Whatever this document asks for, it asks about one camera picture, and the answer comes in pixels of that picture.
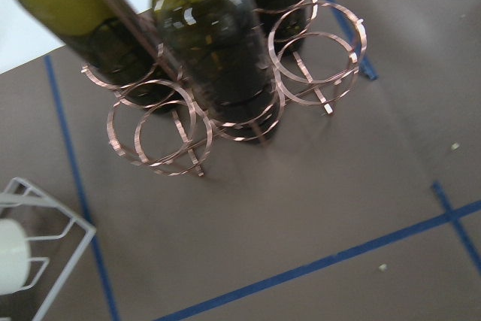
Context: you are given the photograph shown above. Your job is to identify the white cup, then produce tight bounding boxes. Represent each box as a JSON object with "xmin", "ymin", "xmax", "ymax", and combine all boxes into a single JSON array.
[{"xmin": 1, "ymin": 219, "xmax": 31, "ymax": 295}]

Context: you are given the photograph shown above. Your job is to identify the copper wire bottle rack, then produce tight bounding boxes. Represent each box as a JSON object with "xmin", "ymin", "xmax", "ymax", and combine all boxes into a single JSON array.
[{"xmin": 105, "ymin": 0, "xmax": 367, "ymax": 176}]

